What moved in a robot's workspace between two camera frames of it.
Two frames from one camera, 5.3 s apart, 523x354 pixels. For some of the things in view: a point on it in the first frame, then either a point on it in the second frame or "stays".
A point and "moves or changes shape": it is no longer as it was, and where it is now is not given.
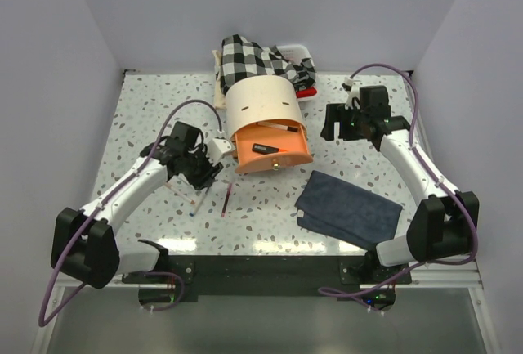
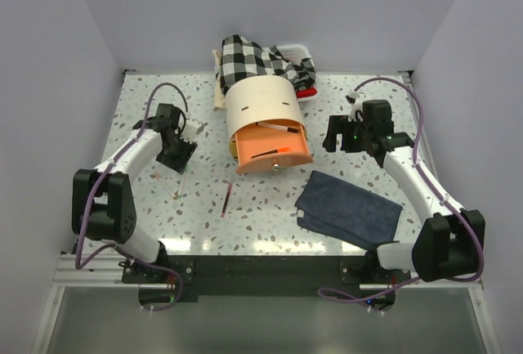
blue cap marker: x=203 y=197 → x=282 y=127
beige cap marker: x=167 y=184 → x=158 y=175
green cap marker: x=279 y=127 → x=182 y=185
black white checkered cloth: x=240 y=58 stays
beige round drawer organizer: x=260 y=98 stays
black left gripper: x=206 y=178 → x=179 y=163
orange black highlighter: x=263 y=149 moves or changes shape
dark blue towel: x=346 y=212 stays
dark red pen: x=226 y=200 stays
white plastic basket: x=297 y=52 stays
